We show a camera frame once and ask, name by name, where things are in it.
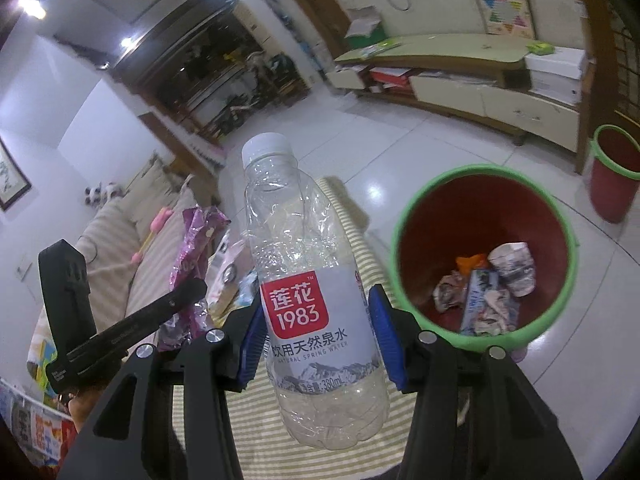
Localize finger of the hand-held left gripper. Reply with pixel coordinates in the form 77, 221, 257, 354
125, 277, 209, 345

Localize wooden lattice partition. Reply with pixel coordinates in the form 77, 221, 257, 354
570, 0, 640, 171

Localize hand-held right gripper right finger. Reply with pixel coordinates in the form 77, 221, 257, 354
367, 284, 586, 480

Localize clear plastic water bottle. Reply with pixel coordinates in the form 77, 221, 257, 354
241, 132, 391, 450

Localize purple snack bag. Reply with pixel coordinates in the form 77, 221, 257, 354
167, 205, 233, 353

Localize red flat boxes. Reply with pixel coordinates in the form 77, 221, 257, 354
369, 67, 412, 92

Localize cream television cabinet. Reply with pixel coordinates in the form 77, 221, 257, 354
325, 34, 581, 153

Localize white blue toothpaste box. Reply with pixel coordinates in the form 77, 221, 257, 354
459, 267, 518, 337

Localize orange plastic bag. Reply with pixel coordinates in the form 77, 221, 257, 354
456, 252, 488, 274

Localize red bin with green rim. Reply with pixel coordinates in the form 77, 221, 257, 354
389, 162, 581, 353
587, 124, 640, 225

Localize blue white wrapper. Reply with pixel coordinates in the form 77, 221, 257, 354
237, 270, 262, 309

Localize star checkers board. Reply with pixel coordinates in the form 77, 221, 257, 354
471, 0, 531, 36

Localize pink snack box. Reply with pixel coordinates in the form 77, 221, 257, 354
207, 237, 256, 318

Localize printed paper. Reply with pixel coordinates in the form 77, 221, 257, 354
432, 270, 468, 313

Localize framed wall picture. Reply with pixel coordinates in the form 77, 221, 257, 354
0, 137, 33, 211

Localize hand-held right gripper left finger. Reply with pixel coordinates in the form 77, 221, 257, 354
57, 306, 271, 480

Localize pink toy wand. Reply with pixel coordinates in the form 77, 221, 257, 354
131, 207, 173, 263

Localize colourful printed sheet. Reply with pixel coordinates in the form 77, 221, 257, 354
0, 330, 73, 468

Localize beige striped sofa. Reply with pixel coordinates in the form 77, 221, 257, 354
27, 157, 221, 361

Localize paper cup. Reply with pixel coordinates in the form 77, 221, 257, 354
487, 242, 537, 297

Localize beige cushion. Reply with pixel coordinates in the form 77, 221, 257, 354
127, 157, 177, 222

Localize green plastic packet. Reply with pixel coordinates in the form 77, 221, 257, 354
357, 39, 403, 59

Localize white shoe box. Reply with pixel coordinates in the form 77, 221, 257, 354
524, 46, 588, 103

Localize green box with cardboard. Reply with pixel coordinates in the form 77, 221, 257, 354
345, 6, 384, 51

